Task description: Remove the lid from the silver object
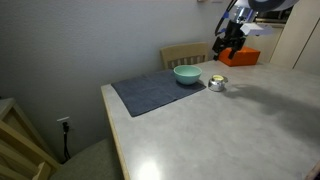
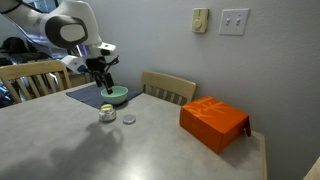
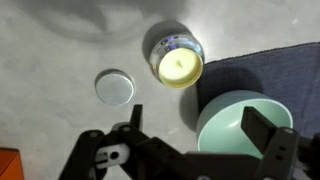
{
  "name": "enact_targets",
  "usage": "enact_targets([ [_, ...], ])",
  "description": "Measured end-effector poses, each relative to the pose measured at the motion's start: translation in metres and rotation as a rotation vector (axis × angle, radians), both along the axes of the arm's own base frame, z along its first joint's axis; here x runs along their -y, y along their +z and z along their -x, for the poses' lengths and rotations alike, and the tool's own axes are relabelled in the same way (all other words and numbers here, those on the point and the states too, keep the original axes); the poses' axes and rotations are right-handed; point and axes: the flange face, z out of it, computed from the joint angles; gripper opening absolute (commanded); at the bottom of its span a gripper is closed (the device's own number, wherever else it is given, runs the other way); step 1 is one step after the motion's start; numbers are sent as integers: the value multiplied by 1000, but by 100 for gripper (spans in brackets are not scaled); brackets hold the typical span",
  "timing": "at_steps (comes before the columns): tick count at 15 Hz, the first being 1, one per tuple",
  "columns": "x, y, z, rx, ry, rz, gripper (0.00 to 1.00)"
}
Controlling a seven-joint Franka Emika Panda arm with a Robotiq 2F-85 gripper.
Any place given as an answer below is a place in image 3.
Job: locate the orange cardboard box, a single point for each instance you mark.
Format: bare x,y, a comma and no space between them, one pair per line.
10,165

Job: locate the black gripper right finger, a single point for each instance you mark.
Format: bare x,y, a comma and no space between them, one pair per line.
278,150

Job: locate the dark grey cloth placemat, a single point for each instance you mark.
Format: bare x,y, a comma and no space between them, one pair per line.
283,73

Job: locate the silver candle jar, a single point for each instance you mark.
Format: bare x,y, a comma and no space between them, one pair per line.
180,68

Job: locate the mint green bowl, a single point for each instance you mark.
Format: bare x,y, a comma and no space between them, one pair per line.
226,130

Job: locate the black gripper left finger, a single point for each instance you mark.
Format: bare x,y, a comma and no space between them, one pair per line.
140,150

